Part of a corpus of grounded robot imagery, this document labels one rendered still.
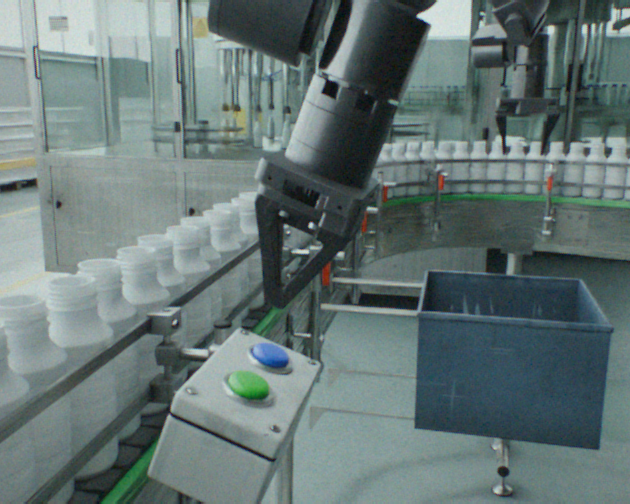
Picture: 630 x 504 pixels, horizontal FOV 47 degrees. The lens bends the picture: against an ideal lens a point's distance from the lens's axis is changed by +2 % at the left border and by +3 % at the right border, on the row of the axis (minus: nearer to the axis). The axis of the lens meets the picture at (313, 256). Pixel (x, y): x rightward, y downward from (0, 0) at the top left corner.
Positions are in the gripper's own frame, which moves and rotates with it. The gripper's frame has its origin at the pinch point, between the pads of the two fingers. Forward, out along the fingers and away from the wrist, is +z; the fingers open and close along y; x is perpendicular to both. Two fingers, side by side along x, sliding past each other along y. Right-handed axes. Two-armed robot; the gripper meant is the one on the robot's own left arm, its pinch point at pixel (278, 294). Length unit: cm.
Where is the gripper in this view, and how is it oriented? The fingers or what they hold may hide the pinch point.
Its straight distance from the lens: 48.4
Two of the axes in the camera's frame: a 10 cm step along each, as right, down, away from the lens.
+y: -2.0, 2.1, -9.6
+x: 9.1, 3.9, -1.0
